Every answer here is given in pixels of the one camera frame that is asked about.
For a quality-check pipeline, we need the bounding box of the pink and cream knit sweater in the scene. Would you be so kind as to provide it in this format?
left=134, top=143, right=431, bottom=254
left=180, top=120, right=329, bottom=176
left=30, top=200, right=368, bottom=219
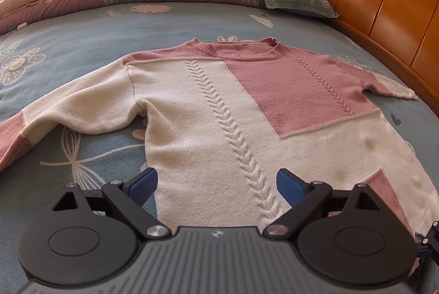
left=1, top=38, right=438, bottom=234

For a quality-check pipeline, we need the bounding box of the blue floral bed sheet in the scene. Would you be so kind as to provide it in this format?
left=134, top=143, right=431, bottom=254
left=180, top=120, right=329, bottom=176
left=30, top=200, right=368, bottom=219
left=1, top=3, right=438, bottom=293

